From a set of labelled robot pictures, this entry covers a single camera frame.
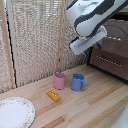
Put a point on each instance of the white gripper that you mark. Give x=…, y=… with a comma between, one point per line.
x=87, y=42

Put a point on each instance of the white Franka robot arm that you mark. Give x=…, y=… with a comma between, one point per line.
x=90, y=15

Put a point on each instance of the dark brown drawer cabinet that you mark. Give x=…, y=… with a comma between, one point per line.
x=113, y=71

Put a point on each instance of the pink cup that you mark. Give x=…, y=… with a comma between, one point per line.
x=59, y=81

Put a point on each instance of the yellow block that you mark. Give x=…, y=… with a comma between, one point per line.
x=53, y=95

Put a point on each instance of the bamboo blind screen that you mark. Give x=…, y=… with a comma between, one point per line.
x=33, y=40

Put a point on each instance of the white patterned plate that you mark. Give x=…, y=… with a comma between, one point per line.
x=15, y=112

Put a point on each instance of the thin wooden post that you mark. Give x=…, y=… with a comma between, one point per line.
x=60, y=36

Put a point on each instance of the thick wooden post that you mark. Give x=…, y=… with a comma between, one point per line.
x=7, y=43

